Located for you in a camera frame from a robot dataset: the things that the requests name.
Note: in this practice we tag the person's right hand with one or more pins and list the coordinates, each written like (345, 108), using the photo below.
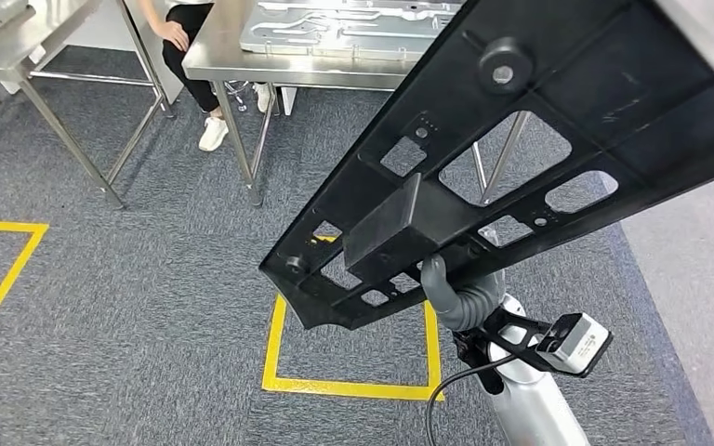
(173, 34)

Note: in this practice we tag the person's right forearm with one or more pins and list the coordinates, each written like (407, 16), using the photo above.
(149, 11)

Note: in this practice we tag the small steel table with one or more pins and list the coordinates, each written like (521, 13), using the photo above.
(43, 31)

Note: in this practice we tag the steel workbench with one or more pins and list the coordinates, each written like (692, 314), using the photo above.
(221, 55)

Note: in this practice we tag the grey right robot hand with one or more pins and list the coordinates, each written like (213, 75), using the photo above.
(436, 289)

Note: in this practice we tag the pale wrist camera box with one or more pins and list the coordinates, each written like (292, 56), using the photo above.
(582, 344)

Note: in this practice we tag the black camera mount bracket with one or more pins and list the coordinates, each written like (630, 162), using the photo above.
(505, 326)

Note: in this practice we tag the yellow floor tape square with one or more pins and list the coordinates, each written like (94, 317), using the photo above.
(12, 271)
(274, 357)

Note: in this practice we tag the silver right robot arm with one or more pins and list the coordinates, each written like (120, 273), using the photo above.
(535, 406)

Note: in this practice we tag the black plastic plate bracket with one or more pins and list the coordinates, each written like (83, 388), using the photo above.
(579, 123)

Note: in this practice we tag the person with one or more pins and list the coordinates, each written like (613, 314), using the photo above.
(187, 68)

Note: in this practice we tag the stamped grey metal panel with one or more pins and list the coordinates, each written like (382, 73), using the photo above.
(332, 31)

